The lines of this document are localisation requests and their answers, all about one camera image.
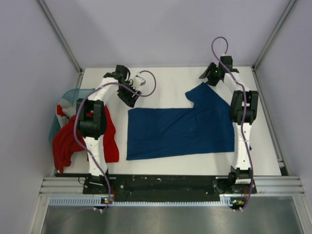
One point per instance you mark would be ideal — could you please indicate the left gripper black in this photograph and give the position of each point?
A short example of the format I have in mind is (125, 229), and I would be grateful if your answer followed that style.
(129, 100)

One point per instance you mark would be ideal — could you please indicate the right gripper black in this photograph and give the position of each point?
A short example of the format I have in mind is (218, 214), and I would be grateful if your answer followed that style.
(211, 68)

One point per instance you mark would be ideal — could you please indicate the blue t shirt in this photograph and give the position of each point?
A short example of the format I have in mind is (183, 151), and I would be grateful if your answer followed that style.
(203, 129)

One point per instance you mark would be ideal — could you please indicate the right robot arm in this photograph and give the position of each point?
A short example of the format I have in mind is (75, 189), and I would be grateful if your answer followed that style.
(242, 113)

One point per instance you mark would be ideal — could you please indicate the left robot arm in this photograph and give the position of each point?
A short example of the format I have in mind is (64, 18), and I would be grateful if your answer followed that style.
(91, 119)

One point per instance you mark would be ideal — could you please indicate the teal plastic basket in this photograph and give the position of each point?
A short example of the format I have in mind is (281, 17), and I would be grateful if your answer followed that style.
(72, 96)

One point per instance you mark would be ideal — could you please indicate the grey white t shirt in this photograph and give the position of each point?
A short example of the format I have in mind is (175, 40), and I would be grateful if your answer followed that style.
(65, 109)

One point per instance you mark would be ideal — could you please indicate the red t shirt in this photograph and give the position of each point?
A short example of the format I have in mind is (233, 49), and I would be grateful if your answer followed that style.
(64, 144)

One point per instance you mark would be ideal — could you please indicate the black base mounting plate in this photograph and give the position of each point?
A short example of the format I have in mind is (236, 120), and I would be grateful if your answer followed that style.
(163, 187)

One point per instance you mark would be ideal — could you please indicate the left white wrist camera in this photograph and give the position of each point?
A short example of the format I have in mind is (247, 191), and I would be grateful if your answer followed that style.
(138, 81)

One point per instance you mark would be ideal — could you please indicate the right aluminium frame post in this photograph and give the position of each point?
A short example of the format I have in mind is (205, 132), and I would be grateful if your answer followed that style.
(291, 4)

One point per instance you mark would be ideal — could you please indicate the aluminium frame post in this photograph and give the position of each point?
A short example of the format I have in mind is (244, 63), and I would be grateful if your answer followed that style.
(291, 4)
(59, 35)

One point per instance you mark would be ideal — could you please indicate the left aluminium frame post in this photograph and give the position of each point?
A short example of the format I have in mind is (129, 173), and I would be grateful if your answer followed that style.
(59, 35)

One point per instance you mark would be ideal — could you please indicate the front aluminium frame rail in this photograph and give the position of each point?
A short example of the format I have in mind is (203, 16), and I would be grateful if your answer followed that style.
(265, 186)

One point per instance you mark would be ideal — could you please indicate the white slotted cable duct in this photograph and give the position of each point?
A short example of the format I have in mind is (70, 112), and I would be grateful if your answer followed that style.
(99, 201)

